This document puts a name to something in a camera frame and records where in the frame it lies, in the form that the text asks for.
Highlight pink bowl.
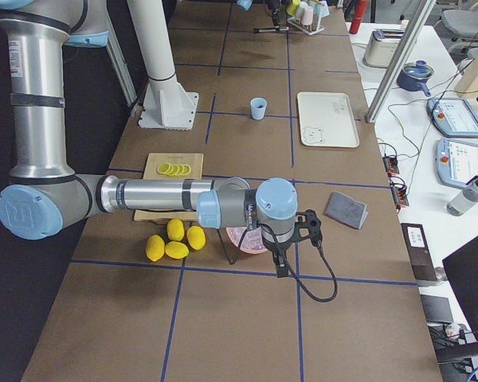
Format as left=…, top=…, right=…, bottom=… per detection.
left=225, top=225, right=270, bottom=255

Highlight cream bear tray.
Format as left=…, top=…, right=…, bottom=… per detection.
left=297, top=92, right=359, bottom=148

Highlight lower teach pendant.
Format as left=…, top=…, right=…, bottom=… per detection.
left=436, top=138, right=478, bottom=189

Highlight aluminium frame post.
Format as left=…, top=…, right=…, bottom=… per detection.
left=365, top=0, right=436, bottom=123

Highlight teach pendant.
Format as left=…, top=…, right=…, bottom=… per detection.
left=426, top=97, right=478, bottom=138
left=436, top=138, right=478, bottom=189

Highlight red bottle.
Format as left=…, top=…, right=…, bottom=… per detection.
left=349, top=0, right=369, bottom=34

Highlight blue saucepan with lid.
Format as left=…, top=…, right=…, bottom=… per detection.
left=397, top=60, right=434, bottom=97

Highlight upper teach pendant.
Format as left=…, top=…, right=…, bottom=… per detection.
left=426, top=97, right=478, bottom=138

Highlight grey folded cloth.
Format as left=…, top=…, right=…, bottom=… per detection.
left=324, top=192, right=368, bottom=229

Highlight pink cup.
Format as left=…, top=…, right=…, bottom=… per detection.
left=297, top=4, right=314, bottom=26

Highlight white wire cup rack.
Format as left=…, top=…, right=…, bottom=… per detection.
left=287, top=17, right=324, bottom=36

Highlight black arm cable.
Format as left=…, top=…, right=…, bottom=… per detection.
left=218, top=224, right=339, bottom=303

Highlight black monitor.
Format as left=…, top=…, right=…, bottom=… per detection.
left=443, top=236, right=478, bottom=338

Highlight yellow cup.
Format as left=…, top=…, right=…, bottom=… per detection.
left=285, top=0, right=300, bottom=17

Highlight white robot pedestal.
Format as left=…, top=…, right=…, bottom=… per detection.
left=127, top=0, right=199, bottom=131

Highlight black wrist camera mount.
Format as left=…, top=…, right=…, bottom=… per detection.
left=294, top=209, right=323, bottom=248

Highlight steel muddler black head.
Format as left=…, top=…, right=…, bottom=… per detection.
left=253, top=25, right=289, bottom=33

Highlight lemon slices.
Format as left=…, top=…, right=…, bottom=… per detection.
left=156, top=162, right=192, bottom=177

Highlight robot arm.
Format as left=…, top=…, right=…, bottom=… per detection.
left=0, top=29, right=179, bottom=283
left=236, top=0, right=280, bottom=27

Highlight wooden cutting board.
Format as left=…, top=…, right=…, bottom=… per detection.
left=133, top=153, right=204, bottom=224

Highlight light blue cup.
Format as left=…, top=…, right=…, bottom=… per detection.
left=250, top=97, right=268, bottom=120

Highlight silver toaster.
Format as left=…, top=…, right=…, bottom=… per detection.
left=363, top=29, right=405, bottom=68

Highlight clear water bottle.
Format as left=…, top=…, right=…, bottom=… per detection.
left=446, top=175, right=478, bottom=216

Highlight yellow lemon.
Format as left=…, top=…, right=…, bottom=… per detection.
left=167, top=219, right=185, bottom=242
left=165, top=241, right=190, bottom=259
left=145, top=235, right=165, bottom=262
left=186, top=225, right=206, bottom=251

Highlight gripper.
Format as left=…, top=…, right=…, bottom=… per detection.
left=261, top=230, right=295, bottom=278
left=267, top=0, right=281, bottom=27

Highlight clear ice cube pile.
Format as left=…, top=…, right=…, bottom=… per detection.
left=233, top=227, right=266, bottom=251

